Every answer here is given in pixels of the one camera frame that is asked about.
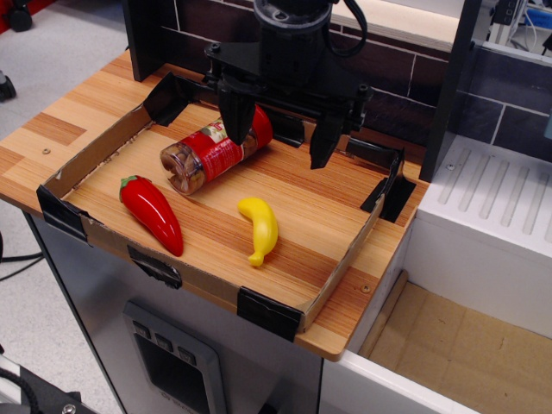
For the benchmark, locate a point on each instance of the cardboard fence with black tape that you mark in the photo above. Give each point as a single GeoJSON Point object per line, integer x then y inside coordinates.
{"type": "Point", "coordinates": [339, 227]}

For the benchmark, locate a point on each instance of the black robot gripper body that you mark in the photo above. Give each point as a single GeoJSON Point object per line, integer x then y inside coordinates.
{"type": "Point", "coordinates": [293, 64]}

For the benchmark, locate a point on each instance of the grey oven control panel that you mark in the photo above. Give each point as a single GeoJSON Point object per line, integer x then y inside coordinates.
{"type": "Point", "coordinates": [185, 370]}

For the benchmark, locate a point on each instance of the dark grey upright panel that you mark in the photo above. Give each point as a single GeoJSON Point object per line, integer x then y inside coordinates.
{"type": "Point", "coordinates": [438, 144]}

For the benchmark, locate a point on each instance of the red toy chili pepper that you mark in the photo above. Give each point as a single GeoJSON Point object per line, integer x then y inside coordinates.
{"type": "Point", "coordinates": [149, 206]}

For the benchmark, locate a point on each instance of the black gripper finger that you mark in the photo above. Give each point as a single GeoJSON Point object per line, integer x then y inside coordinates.
{"type": "Point", "coordinates": [237, 106]}
{"type": "Point", "coordinates": [323, 142]}

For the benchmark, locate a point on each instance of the black bracket with bolt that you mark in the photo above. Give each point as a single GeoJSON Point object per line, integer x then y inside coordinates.
{"type": "Point", "coordinates": [22, 391]}

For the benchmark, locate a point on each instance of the black upright shelf post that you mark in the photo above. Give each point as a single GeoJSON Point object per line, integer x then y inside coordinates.
{"type": "Point", "coordinates": [145, 21]}

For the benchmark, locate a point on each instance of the white toy sink drainboard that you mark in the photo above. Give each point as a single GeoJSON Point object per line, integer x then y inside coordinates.
{"type": "Point", "coordinates": [495, 196]}

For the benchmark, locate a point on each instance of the red-lidded clear spice bottle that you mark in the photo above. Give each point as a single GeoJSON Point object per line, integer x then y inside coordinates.
{"type": "Point", "coordinates": [207, 153]}

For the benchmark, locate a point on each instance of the black chair caster wheel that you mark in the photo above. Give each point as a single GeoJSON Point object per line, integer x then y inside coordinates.
{"type": "Point", "coordinates": [7, 89]}

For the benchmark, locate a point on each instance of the yellow toy banana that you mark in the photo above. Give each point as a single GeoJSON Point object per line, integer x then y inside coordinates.
{"type": "Point", "coordinates": [265, 227]}

